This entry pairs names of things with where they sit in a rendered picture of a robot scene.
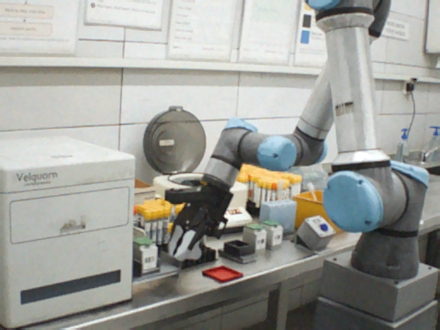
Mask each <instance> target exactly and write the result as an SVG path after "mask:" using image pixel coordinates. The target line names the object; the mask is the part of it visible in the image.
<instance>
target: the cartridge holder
mask: <svg viewBox="0 0 440 330"><path fill-rule="evenodd" d="M252 252H253V244H251V243H247V242H244V241H242V240H231V241H226V242H224V243H223V247H221V248H219V249H218V251H217V253H218V254H221V255H223V256H226V257H227V258H231V259H233V260H236V261H239V262H241V263H242V264H244V263H247V262H249V261H253V260H257V259H258V254H254V253H252Z"/></svg>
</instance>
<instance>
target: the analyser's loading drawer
mask: <svg viewBox="0 0 440 330"><path fill-rule="evenodd" d="M181 261H182V260H181V259H179V258H177V257H174V256H173V255H171V254H166V253H165V252H163V251H161V258H159V257H157V263H156V269H149V270H147V271H144V272H143V265H144V264H143V263H142V262H139V261H138V260H135V259H134V258H133V268H132V279H133V283H132V284H140V283H142V282H147V281H150V280H153V279H158V278H162V277H167V276H170V275H173V274H174V275H175V276H176V277H178V278H181Z"/></svg>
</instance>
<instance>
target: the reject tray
mask: <svg viewBox="0 0 440 330"><path fill-rule="evenodd" d="M202 274H203V275H206V276H207V277H209V278H214V279H215V280H216V281H220V282H222V283H223V282H225V281H230V280H233V279H236V278H241V277H243V275H244V273H242V272H238V271H236V270H234V269H232V268H228V267H227V266H224V265H221V266H217V267H214V268H209V269H207V270H203V271H202Z"/></svg>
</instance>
